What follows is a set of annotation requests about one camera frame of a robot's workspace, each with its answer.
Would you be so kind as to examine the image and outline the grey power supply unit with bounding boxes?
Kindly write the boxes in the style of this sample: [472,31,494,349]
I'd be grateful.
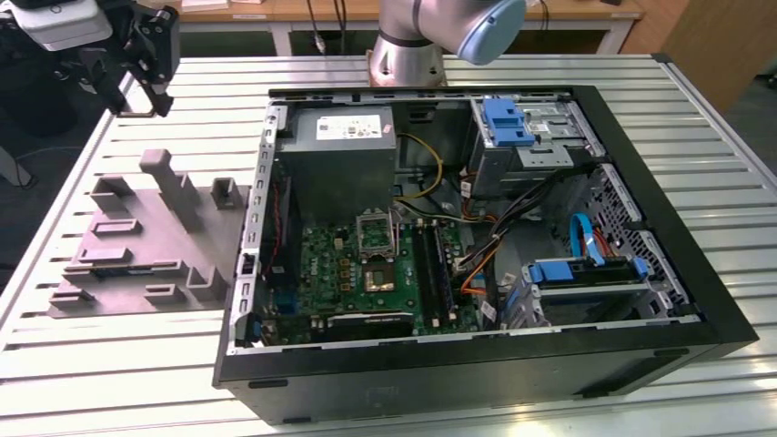
[276,107,400,215]

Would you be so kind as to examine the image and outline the black graphics card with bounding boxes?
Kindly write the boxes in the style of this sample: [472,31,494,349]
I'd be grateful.
[308,310,420,341]

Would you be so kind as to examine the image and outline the wooden desk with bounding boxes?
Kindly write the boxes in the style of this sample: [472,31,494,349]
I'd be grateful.
[178,0,646,56]

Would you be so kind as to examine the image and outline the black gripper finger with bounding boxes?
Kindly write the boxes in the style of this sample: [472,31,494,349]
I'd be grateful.
[129,5,182,118]
[76,45,132,116]

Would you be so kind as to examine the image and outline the RAM stick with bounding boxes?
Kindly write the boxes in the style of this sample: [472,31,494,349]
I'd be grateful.
[88,265,160,278]

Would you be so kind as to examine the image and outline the black RAM slot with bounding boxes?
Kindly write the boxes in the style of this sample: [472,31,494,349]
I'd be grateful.
[430,219,458,320]
[418,219,445,325]
[413,219,438,327]
[425,219,452,322]

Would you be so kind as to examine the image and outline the orange yellow wire bundle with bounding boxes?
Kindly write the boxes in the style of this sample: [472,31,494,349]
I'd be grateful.
[458,267,487,298]

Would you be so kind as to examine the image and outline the grey parts rack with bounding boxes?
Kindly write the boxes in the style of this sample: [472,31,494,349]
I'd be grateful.
[46,147,253,320]

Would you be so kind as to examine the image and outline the white rounded wrist camera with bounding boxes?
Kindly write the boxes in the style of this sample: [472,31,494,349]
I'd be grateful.
[9,0,116,52]

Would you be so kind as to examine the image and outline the grey metal disk bay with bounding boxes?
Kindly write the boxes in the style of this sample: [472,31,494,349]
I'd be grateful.
[509,272,699,329]

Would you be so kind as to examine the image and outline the blue flat wire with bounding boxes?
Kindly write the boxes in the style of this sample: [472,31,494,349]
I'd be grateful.
[497,279,525,330]
[569,211,609,269]

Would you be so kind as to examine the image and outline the hard disk in blue carrier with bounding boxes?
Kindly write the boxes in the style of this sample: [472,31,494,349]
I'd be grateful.
[525,256,651,289]

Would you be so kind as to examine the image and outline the blue disk carrier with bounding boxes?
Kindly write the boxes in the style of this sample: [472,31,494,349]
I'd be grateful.
[482,97,537,149]

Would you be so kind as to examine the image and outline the black PC case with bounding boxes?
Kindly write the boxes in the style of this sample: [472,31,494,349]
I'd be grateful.
[210,84,761,427]

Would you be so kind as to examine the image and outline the black cable bundle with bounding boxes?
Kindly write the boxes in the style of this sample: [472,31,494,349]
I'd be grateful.
[454,161,599,274]

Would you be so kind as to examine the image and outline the green motherboard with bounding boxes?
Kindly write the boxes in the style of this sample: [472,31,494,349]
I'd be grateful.
[252,199,486,348]

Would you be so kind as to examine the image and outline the metal socket cover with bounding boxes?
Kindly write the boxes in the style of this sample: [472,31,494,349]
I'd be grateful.
[354,208,400,263]

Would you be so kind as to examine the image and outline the wooden cabinet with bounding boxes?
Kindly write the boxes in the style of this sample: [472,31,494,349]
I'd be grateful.
[658,0,777,115]

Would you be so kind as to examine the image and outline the grey metal drive cage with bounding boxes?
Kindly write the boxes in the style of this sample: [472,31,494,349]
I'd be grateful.
[470,96,607,198]

